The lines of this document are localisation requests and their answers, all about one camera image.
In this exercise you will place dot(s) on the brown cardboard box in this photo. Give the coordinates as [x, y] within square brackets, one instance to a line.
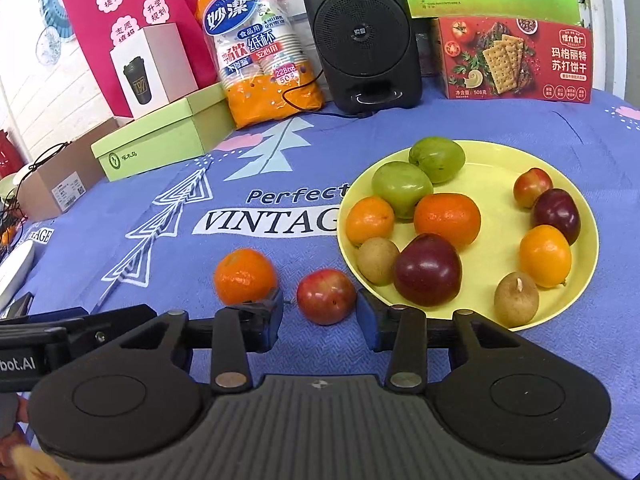
[55, 190]

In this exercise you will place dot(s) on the yellowish orange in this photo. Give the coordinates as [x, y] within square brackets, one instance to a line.
[545, 256]

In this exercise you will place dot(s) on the black speaker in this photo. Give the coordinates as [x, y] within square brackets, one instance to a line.
[360, 35]

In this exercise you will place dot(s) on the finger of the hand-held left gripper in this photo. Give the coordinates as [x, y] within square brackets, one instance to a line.
[60, 314]
[115, 327]

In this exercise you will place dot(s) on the pink paper bag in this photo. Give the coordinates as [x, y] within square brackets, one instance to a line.
[90, 5]

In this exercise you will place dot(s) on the blue paper fan decoration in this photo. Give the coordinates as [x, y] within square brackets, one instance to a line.
[55, 5]

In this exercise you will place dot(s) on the white cup box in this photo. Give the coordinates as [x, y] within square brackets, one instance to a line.
[165, 50]

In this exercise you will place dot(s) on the green shoe box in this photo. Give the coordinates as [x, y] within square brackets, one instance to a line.
[160, 140]

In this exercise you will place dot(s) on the small brown pear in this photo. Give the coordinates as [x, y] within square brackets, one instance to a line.
[516, 300]

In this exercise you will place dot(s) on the dark red plum front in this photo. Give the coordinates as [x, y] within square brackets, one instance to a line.
[427, 270]

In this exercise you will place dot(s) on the blue printed tablecloth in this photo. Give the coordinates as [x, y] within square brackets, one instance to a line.
[175, 260]

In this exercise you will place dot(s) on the green apple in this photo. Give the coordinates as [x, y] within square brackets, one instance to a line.
[436, 159]
[401, 188]

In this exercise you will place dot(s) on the small red apple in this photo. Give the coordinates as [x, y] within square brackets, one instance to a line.
[532, 187]
[326, 296]

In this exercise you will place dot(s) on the dark red plum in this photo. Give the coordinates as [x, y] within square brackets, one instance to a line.
[427, 270]
[556, 215]

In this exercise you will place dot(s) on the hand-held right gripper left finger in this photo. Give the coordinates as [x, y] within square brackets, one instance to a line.
[272, 321]

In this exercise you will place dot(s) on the black smartphone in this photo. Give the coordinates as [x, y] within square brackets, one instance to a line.
[22, 302]

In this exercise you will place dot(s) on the pale green bowl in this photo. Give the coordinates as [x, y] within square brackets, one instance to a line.
[17, 180]

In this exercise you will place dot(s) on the orange paper cup package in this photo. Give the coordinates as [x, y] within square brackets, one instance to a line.
[250, 60]

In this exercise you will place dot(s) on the kiwi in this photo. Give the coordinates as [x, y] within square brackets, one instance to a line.
[378, 260]

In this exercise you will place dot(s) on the yellow plastic plate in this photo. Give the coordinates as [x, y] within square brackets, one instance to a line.
[500, 240]

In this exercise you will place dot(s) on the red bag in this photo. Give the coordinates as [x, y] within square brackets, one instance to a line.
[10, 152]

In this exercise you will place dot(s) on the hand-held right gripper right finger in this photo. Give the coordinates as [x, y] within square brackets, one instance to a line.
[367, 327]

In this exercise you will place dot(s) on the small round paper decoration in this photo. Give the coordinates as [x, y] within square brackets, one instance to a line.
[48, 46]

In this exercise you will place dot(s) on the red cracker box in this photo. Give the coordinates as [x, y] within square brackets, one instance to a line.
[515, 60]

